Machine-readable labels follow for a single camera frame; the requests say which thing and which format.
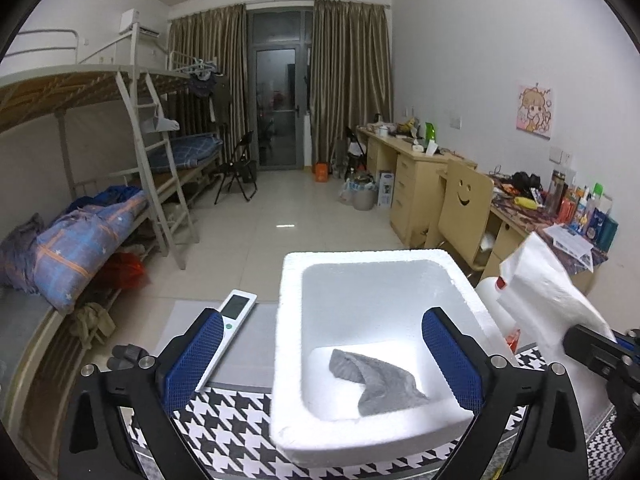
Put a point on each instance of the red snack packet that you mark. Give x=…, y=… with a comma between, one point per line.
x=512, y=341

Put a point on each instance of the orange bucket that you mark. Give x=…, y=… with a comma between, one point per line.
x=321, y=172

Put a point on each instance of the blue checked bedding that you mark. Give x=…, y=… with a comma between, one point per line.
x=190, y=147

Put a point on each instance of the white remote control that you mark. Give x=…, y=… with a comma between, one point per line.
x=237, y=307

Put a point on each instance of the black bag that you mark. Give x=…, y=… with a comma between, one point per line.
x=525, y=182

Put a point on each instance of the black folding chair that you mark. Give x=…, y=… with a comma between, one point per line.
x=240, y=167

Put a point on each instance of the blue star print quilt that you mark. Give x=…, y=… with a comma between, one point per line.
x=75, y=250

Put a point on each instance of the white paper sheets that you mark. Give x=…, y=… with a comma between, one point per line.
x=570, y=240

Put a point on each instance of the white bunk bed ladder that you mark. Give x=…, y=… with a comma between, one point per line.
x=150, y=170

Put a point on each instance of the wooden desk with printed cloth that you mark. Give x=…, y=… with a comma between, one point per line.
x=510, y=230

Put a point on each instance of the blue white carton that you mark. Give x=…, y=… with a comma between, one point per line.
x=385, y=190

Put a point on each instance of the red plastic bag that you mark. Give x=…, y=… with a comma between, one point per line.
x=127, y=270

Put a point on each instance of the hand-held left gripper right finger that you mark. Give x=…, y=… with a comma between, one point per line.
x=450, y=360

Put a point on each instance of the hanging dark clothes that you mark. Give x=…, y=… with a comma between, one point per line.
x=205, y=87

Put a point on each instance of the white plastic bag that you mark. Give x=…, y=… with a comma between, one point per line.
x=550, y=300

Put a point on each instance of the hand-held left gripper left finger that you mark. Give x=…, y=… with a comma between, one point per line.
x=195, y=360

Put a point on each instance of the khaki clothes pile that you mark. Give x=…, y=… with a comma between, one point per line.
x=92, y=322

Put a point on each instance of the cartoon wall poster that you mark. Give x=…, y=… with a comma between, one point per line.
x=534, y=112

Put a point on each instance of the green desk item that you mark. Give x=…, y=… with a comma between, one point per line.
x=430, y=131

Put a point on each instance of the grey bucket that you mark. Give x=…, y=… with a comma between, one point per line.
x=363, y=197

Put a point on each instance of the glass balcony door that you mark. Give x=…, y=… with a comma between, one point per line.
x=277, y=100

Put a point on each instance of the white wall socket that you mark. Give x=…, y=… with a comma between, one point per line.
x=560, y=156

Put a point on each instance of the grey cloth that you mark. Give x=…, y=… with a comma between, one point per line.
x=380, y=380

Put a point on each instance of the black white houndstooth mat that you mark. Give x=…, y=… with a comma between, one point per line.
x=225, y=420

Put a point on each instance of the white metal bunk bed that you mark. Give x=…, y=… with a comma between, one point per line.
x=200, y=165
x=60, y=85

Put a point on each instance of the wooden smiley face chair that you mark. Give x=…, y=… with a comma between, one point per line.
x=462, y=205

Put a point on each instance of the yellow tube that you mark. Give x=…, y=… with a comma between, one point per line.
x=526, y=202

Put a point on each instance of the white light switch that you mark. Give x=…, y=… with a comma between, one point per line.
x=453, y=122

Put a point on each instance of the row of toiletry bottles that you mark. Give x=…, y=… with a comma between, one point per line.
x=585, y=210

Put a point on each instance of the white foam box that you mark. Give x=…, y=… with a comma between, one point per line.
x=290, y=360

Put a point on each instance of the light wooden drawer desk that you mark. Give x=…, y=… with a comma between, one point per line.
x=410, y=185

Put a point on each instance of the brown curtain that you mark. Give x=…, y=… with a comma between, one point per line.
x=220, y=45
x=350, y=85

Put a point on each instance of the white red pump lotion bottle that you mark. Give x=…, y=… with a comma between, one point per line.
x=487, y=305

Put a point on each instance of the white air conditioner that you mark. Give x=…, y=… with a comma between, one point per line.
x=137, y=22

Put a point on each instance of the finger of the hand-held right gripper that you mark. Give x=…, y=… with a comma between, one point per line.
x=625, y=410
x=590, y=342

